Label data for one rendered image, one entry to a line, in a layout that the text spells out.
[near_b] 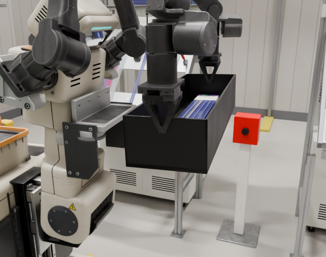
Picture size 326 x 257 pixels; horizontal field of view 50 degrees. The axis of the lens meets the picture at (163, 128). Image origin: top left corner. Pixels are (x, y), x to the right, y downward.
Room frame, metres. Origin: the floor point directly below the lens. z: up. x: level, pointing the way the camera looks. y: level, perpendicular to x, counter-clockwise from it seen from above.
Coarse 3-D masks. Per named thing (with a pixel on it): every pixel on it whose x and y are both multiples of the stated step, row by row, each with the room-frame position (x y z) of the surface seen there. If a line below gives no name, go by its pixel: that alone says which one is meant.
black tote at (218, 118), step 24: (192, 96) 1.21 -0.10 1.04; (144, 120) 0.66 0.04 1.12; (192, 120) 0.64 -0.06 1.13; (216, 120) 0.74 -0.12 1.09; (144, 144) 0.66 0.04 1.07; (168, 144) 0.65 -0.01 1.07; (192, 144) 0.63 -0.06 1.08; (216, 144) 0.75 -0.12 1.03; (168, 168) 0.65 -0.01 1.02; (192, 168) 0.63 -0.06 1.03
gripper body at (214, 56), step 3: (216, 45) 1.18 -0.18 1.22; (216, 48) 1.18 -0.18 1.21; (216, 51) 1.18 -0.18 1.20; (213, 54) 1.17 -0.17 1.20; (216, 54) 1.18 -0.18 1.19; (219, 54) 1.18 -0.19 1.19; (198, 57) 1.16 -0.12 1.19; (201, 57) 1.15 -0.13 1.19; (207, 57) 1.19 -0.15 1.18; (213, 57) 1.14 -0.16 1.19; (216, 57) 1.14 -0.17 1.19
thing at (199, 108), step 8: (200, 96) 1.14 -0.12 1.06; (208, 96) 1.14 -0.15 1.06; (216, 96) 1.13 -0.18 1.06; (192, 104) 1.03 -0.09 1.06; (200, 104) 1.03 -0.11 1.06; (208, 104) 1.03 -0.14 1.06; (184, 112) 0.94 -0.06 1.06; (192, 112) 0.94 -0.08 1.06; (200, 112) 0.93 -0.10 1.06; (208, 112) 0.95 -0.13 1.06
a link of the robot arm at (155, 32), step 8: (152, 24) 0.64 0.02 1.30; (160, 24) 0.63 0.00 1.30; (168, 24) 0.63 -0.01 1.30; (152, 32) 0.63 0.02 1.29; (160, 32) 0.63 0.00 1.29; (168, 32) 0.63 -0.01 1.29; (152, 40) 0.63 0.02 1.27; (160, 40) 0.63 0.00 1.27; (168, 40) 0.63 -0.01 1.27; (152, 48) 0.63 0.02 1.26; (160, 48) 0.63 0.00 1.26; (168, 48) 0.63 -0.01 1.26
